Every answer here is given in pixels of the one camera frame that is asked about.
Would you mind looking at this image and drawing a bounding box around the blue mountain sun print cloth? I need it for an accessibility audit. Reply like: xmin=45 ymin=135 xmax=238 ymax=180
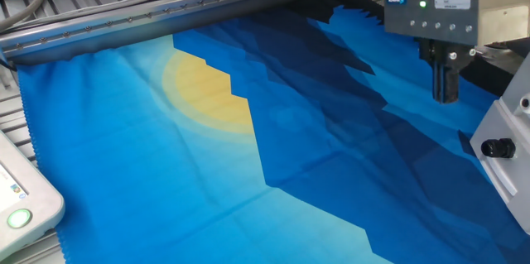
xmin=16 ymin=5 xmax=530 ymax=264

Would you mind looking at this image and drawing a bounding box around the white teach pendant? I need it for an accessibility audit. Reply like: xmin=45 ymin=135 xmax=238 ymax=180
xmin=0 ymin=129 xmax=66 ymax=262

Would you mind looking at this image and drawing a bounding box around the bolted aluminium rail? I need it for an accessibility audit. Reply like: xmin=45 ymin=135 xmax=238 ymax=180
xmin=0 ymin=0 xmax=353 ymax=65

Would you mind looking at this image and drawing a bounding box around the white drawer with black knob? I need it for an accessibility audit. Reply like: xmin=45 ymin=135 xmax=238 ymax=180
xmin=470 ymin=119 xmax=530 ymax=212

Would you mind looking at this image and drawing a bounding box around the grey Schunk gripper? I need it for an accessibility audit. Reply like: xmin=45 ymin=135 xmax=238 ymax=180
xmin=383 ymin=0 xmax=530 ymax=104

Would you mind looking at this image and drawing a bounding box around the white plastic drawer cabinet housing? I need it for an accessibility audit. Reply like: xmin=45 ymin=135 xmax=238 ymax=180
xmin=470 ymin=55 xmax=530 ymax=235

